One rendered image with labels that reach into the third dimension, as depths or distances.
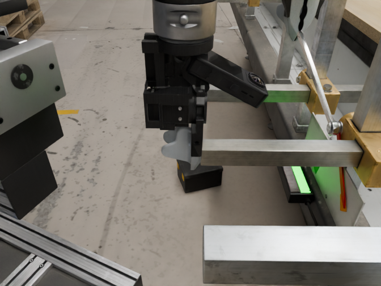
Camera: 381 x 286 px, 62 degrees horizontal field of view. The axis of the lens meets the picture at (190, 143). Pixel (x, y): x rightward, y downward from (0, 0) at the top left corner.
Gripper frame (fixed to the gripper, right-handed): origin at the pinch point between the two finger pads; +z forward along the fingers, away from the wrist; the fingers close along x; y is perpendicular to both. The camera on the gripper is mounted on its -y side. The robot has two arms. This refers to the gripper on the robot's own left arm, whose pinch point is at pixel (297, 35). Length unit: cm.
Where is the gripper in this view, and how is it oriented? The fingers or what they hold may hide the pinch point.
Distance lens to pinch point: 67.6
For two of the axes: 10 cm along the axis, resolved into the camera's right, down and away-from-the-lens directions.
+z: 0.0, 8.1, 5.9
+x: -9.4, 1.9, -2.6
